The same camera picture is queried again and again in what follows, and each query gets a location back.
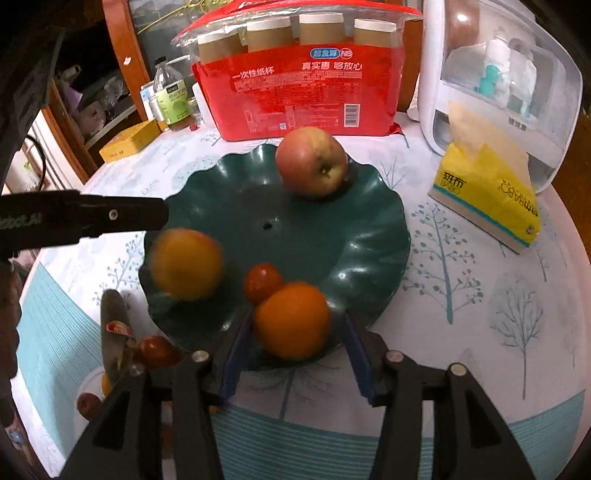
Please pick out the red cherry tomato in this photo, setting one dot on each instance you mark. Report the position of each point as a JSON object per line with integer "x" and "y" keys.
{"x": 261, "y": 281}
{"x": 157, "y": 350}

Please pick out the yellow tin box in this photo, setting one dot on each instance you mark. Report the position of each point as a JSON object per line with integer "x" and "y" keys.
{"x": 127, "y": 138}

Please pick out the white appliance with clear door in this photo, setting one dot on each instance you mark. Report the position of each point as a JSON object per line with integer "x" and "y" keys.
{"x": 434, "y": 69}

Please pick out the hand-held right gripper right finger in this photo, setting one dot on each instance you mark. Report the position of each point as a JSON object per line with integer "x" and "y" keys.
{"x": 358, "y": 362}

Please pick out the glass bottle with green label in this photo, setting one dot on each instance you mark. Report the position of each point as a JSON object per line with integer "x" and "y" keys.
{"x": 171, "y": 101}

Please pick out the small white dish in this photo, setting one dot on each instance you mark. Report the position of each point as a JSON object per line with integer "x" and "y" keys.
{"x": 90, "y": 383}

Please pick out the wooden cabinet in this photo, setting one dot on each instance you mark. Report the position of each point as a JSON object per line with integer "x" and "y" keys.
{"x": 115, "y": 55}

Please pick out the small dark red fruit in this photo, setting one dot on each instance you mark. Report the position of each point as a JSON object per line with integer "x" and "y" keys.
{"x": 87, "y": 405}

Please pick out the tree print tablecloth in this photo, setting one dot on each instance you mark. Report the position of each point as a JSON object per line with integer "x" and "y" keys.
{"x": 461, "y": 300}

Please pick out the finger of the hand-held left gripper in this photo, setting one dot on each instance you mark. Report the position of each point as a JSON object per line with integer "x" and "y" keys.
{"x": 124, "y": 214}

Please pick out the orange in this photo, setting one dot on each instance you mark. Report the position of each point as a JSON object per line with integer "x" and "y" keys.
{"x": 292, "y": 323}
{"x": 187, "y": 263}

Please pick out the red apple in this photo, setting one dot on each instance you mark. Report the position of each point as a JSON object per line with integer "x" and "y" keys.
{"x": 311, "y": 161}

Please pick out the white box with blue print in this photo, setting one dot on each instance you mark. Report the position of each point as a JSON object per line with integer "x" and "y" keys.
{"x": 147, "y": 99}

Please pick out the grey metal knife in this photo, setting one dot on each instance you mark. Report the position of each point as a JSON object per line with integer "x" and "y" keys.
{"x": 112, "y": 318}

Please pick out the red pack of paper cups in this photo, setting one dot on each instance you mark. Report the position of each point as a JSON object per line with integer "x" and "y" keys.
{"x": 295, "y": 97}

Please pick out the dark green wavy fruit plate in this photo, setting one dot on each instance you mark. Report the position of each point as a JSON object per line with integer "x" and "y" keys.
{"x": 300, "y": 240}

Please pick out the yellow tissue pack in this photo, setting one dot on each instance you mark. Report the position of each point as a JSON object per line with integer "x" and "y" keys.
{"x": 485, "y": 194}

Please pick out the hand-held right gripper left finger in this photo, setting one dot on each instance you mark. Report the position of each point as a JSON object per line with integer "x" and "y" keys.
{"x": 234, "y": 357}

